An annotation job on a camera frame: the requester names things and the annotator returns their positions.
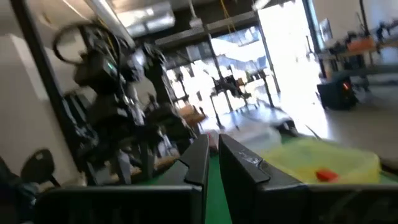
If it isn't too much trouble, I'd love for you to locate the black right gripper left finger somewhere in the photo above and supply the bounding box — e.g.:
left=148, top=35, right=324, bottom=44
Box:
left=34, top=134, right=210, bottom=224

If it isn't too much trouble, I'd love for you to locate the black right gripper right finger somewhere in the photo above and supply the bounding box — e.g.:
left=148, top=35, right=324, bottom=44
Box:
left=218, top=133, right=398, bottom=224

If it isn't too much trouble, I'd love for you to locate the yellow translucent plastic bin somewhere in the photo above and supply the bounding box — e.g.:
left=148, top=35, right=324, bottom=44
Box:
left=260, top=138, right=382, bottom=185

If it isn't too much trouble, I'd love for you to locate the red rectangular block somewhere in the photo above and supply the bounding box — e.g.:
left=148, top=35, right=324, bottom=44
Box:
left=315, top=169, right=340, bottom=183

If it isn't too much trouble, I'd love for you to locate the white translucent plastic bin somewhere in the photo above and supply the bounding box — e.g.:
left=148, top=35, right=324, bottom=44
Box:
left=217, top=124, right=282, bottom=154

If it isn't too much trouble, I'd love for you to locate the black table clamp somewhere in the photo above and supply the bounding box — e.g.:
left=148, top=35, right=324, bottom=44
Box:
left=275, top=119, right=300, bottom=138

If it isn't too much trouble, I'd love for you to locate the black computer tower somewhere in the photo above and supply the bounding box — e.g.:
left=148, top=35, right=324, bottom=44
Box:
left=316, top=73, right=359, bottom=111

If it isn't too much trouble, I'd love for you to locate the metal workbench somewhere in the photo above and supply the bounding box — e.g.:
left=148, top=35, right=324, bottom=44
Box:
left=320, top=37, right=398, bottom=82

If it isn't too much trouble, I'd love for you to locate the orange box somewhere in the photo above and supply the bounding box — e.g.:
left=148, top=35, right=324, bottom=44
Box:
left=346, top=37, right=376, bottom=52

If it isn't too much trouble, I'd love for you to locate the black round mount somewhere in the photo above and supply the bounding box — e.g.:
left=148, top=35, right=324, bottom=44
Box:
left=20, top=148, right=62, bottom=188

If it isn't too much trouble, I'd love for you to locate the black aluminium table frame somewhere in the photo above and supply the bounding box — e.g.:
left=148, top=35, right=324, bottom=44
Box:
left=10, top=0, right=80, bottom=178

